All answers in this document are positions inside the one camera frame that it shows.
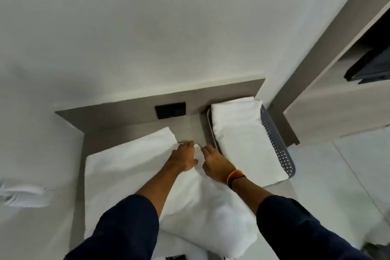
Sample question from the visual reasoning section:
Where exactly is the person's left hand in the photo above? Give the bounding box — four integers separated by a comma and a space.
166, 140, 199, 174

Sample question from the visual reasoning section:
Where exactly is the person's right hand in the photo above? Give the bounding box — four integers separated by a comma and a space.
200, 145, 237, 185

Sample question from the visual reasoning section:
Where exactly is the large white towel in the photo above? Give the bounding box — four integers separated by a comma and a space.
83, 127, 258, 259

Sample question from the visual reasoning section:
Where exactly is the person's left forearm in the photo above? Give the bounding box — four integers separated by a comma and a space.
65, 162, 184, 260

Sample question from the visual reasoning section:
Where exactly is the person's right forearm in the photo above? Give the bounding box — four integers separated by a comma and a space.
226, 174, 372, 260

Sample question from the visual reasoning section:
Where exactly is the folded white towel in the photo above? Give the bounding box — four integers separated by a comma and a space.
210, 96, 289, 188

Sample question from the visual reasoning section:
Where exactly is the orange and black wristband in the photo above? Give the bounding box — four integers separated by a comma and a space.
226, 170, 247, 190

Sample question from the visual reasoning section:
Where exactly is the grey perforated plastic basket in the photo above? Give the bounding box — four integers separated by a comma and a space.
206, 98, 296, 189

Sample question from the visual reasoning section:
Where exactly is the grey wooden back panel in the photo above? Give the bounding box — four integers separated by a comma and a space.
54, 78, 266, 136

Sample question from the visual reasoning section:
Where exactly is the grey wooden cabinet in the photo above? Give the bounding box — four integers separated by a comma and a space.
269, 0, 390, 148

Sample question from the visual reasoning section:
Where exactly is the crumpled white bed linen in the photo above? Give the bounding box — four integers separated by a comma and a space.
0, 178, 52, 209

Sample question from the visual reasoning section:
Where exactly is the black wall socket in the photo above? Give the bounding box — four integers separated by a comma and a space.
154, 102, 186, 120

